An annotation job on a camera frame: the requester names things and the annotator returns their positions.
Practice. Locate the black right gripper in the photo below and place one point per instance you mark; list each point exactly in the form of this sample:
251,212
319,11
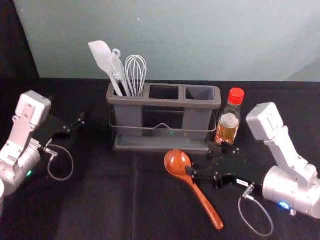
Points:
232,167

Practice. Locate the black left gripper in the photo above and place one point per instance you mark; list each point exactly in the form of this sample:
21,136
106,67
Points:
51,127

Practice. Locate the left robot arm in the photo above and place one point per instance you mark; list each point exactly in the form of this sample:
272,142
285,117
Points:
22,140

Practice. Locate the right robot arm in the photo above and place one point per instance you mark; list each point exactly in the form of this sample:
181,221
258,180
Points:
287,180

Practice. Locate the brown wooden spoon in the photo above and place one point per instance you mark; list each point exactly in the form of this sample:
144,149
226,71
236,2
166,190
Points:
176,161

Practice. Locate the glass bottle red cap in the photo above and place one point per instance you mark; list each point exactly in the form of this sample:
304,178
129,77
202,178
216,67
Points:
228,125

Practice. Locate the grey slotted kitchen tool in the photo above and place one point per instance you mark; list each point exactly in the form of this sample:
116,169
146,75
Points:
118,67

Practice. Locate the pale grey silicone spatula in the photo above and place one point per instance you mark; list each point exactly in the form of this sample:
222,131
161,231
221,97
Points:
101,55

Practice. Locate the black table cloth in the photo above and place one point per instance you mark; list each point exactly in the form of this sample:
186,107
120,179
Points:
120,200

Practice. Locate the black hanging cloth panel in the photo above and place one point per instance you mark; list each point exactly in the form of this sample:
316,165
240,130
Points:
12,50

